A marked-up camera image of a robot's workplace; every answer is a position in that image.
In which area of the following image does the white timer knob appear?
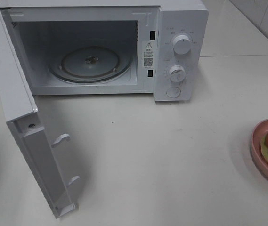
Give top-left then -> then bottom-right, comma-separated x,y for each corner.
169,65 -> 187,82

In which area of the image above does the white microwave oven body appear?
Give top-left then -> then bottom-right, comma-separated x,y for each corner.
0,0 -> 209,101

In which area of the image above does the pink round plate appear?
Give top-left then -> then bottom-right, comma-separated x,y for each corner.
250,119 -> 268,181

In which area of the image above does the upper white power knob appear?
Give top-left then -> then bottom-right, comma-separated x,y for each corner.
172,34 -> 192,55

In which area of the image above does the glass microwave turntable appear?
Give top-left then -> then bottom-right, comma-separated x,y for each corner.
49,46 -> 132,84

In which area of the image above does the white microwave door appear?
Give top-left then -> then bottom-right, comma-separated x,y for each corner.
0,9 -> 76,218

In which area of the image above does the white warning label sticker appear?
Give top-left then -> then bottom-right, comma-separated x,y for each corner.
142,41 -> 155,68

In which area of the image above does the round door release button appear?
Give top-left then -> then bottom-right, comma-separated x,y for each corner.
166,87 -> 181,98

